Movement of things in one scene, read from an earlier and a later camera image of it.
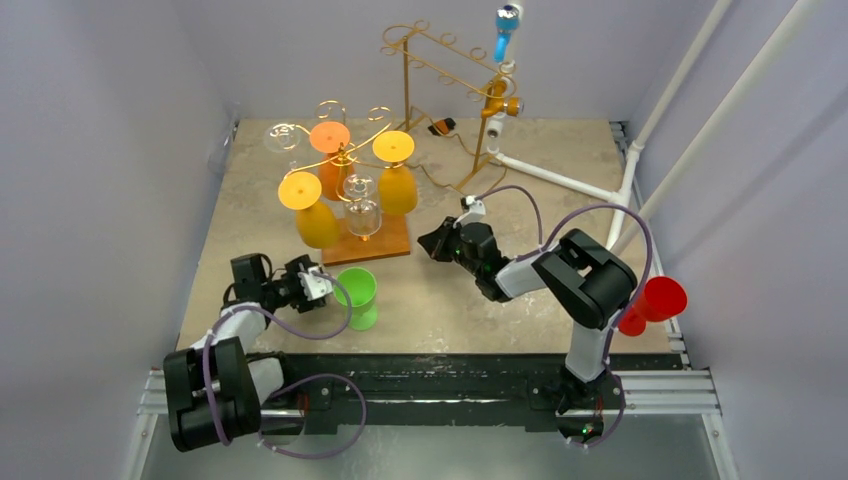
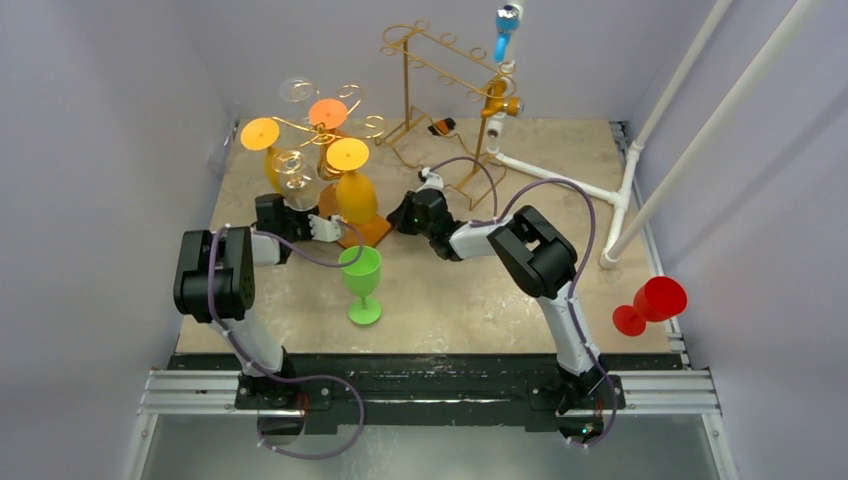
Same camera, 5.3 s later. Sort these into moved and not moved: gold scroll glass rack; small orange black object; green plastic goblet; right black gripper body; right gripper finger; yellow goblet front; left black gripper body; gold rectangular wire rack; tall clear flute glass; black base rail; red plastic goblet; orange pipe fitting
Moved: right gripper finger; gold scroll glass rack; right black gripper body; yellow goblet front; green plastic goblet; left black gripper body; tall clear flute glass
Not moved: orange pipe fitting; red plastic goblet; small orange black object; black base rail; gold rectangular wire rack
